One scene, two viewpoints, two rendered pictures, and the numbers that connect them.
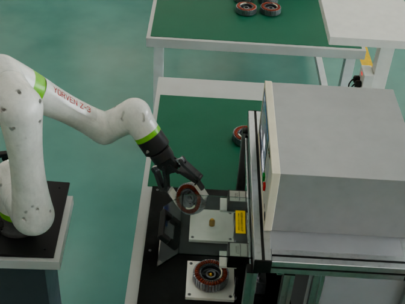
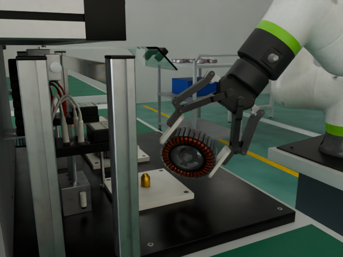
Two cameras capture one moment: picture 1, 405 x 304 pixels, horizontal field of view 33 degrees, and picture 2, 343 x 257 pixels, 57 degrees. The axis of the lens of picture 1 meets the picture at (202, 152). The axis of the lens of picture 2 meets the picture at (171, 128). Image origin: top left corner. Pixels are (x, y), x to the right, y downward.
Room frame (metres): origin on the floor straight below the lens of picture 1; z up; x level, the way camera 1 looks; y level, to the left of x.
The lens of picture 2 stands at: (2.25, -0.25, 1.06)
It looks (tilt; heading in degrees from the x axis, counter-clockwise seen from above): 14 degrees down; 155
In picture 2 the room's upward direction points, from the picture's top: straight up
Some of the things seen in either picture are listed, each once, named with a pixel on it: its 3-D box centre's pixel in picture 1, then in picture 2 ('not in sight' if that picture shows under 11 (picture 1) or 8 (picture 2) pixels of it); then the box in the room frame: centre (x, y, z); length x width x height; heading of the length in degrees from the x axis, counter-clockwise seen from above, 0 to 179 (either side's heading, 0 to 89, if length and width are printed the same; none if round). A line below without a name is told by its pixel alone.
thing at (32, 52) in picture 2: not in sight; (38, 55); (1.48, -0.22, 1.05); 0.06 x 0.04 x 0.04; 1
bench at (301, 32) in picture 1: (245, 24); not in sight; (3.93, -0.22, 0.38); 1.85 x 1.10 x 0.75; 1
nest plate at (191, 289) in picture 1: (210, 280); (114, 154); (1.43, -0.05, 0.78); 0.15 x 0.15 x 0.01; 1
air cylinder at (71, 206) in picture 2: not in sight; (73, 191); (1.67, -0.19, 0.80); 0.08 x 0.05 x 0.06; 1
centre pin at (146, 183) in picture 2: not in sight; (145, 179); (1.67, -0.05, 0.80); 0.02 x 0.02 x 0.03
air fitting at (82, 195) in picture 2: not in sight; (82, 200); (1.72, -0.18, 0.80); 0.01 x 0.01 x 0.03; 1
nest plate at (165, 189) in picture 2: not in sight; (145, 188); (1.67, -0.05, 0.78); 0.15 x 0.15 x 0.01; 1
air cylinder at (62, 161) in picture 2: (257, 278); (58, 154); (1.43, -0.19, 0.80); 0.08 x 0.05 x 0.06; 1
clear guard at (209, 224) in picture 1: (217, 231); (103, 58); (1.39, -0.06, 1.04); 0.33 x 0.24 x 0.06; 91
